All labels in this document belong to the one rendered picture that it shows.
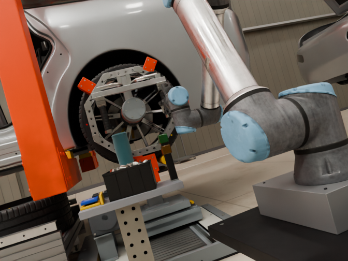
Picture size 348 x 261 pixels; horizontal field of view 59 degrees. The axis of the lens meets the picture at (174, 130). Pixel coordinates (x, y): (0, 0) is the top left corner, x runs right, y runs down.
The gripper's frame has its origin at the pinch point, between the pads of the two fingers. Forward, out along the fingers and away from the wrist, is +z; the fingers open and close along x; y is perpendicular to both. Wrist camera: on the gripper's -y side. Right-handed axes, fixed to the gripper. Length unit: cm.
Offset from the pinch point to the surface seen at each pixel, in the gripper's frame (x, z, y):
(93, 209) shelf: -48, -44, 39
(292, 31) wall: 568, 656, -189
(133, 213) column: -33, -41, 45
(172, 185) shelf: -15, -44, 38
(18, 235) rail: -88, -6, 45
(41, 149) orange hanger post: -67, -14, 8
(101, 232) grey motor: -52, 2, 58
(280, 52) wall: 506, 648, -136
